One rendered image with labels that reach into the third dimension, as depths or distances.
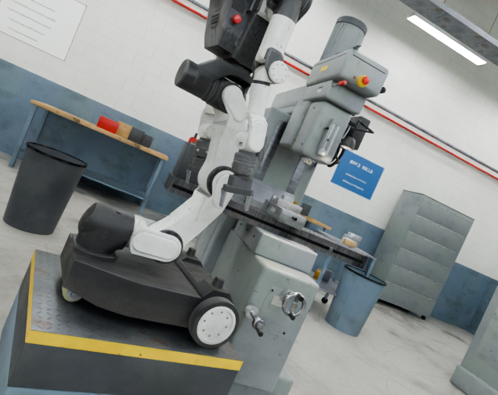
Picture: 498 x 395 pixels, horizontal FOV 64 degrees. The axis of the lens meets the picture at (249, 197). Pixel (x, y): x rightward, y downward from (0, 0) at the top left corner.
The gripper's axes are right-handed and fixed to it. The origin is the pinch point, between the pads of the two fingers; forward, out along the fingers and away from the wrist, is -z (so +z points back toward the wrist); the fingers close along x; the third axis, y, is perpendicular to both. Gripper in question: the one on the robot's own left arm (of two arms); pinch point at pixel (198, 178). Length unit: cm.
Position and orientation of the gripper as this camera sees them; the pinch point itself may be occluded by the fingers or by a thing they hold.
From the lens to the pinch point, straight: 190.6
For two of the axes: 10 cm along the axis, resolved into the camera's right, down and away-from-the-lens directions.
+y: -4.4, -2.3, 8.7
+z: 2.1, -9.7, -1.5
